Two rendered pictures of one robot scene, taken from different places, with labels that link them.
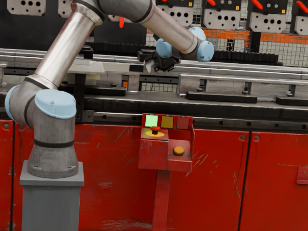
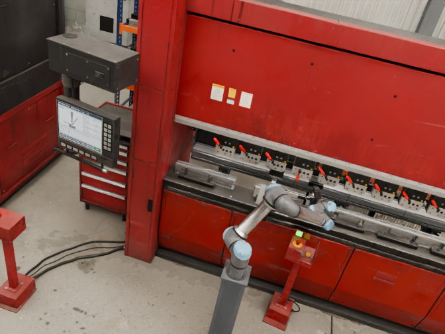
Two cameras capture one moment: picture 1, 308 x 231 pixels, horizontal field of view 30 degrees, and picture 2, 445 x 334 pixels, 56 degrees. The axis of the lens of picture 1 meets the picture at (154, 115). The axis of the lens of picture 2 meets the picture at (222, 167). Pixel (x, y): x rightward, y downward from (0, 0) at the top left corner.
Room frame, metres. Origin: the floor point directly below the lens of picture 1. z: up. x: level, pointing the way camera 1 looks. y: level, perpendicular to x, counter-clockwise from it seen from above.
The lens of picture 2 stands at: (-0.34, -0.07, 2.84)
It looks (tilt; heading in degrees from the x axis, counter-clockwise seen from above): 33 degrees down; 17
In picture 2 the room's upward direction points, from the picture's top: 12 degrees clockwise
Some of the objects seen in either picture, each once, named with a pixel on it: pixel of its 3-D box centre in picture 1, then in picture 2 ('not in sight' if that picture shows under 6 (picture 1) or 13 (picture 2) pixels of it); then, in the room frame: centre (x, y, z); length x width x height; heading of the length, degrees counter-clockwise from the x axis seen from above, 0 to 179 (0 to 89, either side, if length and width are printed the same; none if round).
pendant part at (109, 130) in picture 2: not in sight; (90, 130); (1.62, 1.45, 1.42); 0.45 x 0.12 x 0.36; 89
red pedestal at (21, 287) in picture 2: not in sight; (10, 258); (1.19, 1.82, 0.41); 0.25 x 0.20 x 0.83; 8
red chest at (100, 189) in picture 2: not in sight; (116, 164); (2.52, 1.86, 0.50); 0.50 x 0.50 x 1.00; 8
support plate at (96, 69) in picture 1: (80, 67); (269, 197); (2.24, 0.30, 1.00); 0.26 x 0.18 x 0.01; 8
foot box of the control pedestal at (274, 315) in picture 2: not in sight; (279, 310); (2.10, -0.06, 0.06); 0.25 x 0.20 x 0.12; 1
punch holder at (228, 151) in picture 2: not in sight; (226, 144); (2.32, 0.75, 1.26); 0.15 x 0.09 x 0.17; 98
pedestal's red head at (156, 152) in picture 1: (166, 141); (302, 248); (2.13, -0.06, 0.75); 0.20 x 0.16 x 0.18; 91
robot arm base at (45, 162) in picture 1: (53, 154); (238, 266); (1.62, 0.29, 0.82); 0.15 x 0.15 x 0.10
